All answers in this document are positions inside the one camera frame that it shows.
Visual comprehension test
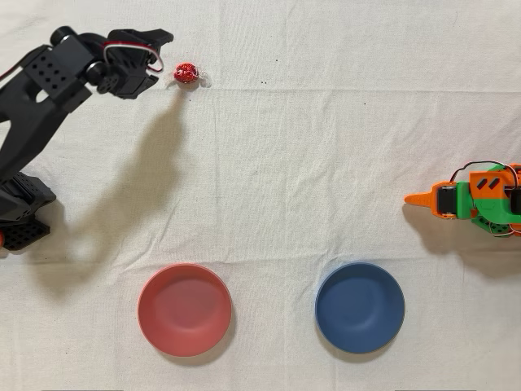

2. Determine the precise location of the red candy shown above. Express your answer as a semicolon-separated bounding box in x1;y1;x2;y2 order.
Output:
165;61;212;91

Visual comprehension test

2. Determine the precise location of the blue bowl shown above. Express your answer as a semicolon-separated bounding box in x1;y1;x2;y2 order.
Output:
313;261;406;354

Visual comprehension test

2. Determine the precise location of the red bowl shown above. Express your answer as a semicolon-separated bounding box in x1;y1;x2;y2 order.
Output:
137;262;234;358

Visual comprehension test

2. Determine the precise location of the white tablecloth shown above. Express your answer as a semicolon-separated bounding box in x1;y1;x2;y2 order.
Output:
0;0;521;391

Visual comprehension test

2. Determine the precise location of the red white black servo cable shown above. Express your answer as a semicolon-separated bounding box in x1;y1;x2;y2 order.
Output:
102;40;164;75

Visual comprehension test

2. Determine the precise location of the thin servo cable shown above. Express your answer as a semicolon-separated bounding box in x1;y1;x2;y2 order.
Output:
449;160;521;187

